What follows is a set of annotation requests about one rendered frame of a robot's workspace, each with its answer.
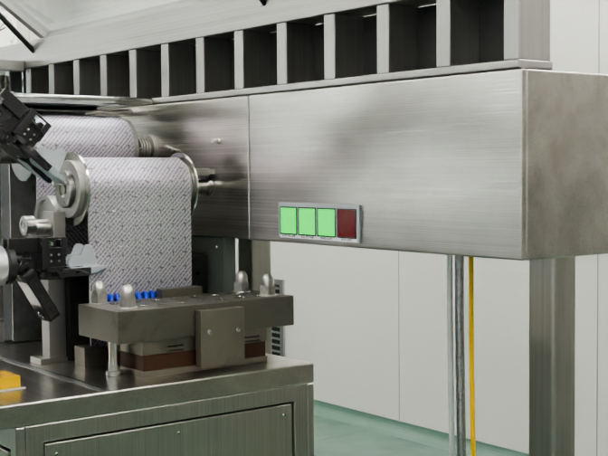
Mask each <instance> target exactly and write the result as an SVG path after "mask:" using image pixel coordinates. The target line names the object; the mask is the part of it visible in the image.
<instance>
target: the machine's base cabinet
mask: <svg viewBox="0 0 608 456"><path fill-rule="evenodd" d="M0 456H314V384H313V383H307V384H302V385H291V386H284V387H279V388H272V389H266V390H260V391H254V392H249V393H242V394H231V395H226V396H219V397H214V398H207V399H202V400H195V401H189V402H183V403H177V404H166V405H160V406H154V407H148V408H142V409H137V410H130V411H125V412H118V413H107V414H101V415H95V416H89V417H83V418H77V419H71V420H65V421H59V422H53V423H42V424H36V425H30V426H24V427H18V428H12V429H6V430H0Z"/></svg>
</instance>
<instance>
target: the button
mask: <svg viewBox="0 0 608 456"><path fill-rule="evenodd" d="M16 387H21V385H20V376H19V375H16V374H13V373H10V372H8V371H5V370H2V371H0V390H2V389H8V388H16Z"/></svg>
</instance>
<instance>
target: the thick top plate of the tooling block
mask: <svg viewBox="0 0 608 456"><path fill-rule="evenodd" d="M259 294H260V291H259V290H250V292H244V293H237V292H233V291H221V292H211V293H203V294H202V295H194V296H184V297H174V298H163V299H162V298H147V299H136V306H137V307H138V308H137V309H118V307H119V300H116V301H107V302H108V303H109V304H108V305H98V306H96V305H90V303H85V304H79V305H78V306H79V335H81V336H85V337H91V338H95V339H98V340H102V341H106V342H110V343H113V344H117V345H122V344H129V343H137V342H146V341H154V340H162V339H170V338H179V337H193V336H195V311H196V310H198V309H216V308H225V307H234V306H241V307H244V330H251V329H259V328H274V327H282V326H290V325H294V298H293V296H292V295H285V294H279V293H275V294H277V296H273V297H261V296H259Z"/></svg>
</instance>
